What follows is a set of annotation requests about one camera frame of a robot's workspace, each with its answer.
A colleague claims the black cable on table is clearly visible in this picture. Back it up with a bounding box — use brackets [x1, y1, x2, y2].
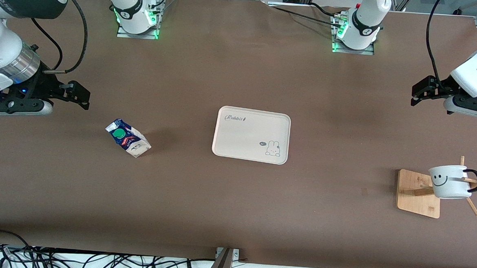
[267, 0, 348, 29]

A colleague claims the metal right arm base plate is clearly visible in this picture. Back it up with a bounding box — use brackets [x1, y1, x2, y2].
[116, 0, 161, 40]

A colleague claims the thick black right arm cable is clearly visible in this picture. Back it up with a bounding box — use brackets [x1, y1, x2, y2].
[42, 0, 90, 76]

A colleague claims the metal table edge bracket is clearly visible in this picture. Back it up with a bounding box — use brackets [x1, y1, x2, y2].
[206, 246, 240, 268]

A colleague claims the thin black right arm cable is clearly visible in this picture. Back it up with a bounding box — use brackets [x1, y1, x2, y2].
[28, 17, 65, 71]

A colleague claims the white smiley cup black handle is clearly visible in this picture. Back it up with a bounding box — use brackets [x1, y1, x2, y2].
[427, 164, 477, 201]

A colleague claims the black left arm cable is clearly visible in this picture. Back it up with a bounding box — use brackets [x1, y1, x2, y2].
[424, 0, 450, 88]

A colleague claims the tangled black cable bundle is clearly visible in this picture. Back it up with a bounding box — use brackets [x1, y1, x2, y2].
[0, 230, 217, 268]

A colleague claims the wooden cup rack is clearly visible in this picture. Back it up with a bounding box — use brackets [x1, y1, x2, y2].
[395, 153, 477, 221]

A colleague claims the blue white milk carton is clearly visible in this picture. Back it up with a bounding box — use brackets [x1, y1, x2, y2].
[104, 118, 153, 159]

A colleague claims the beige rabbit print tray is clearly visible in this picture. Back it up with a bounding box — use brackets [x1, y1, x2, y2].
[211, 105, 292, 166]

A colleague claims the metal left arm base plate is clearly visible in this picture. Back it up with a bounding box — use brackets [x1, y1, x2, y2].
[330, 12, 377, 56]

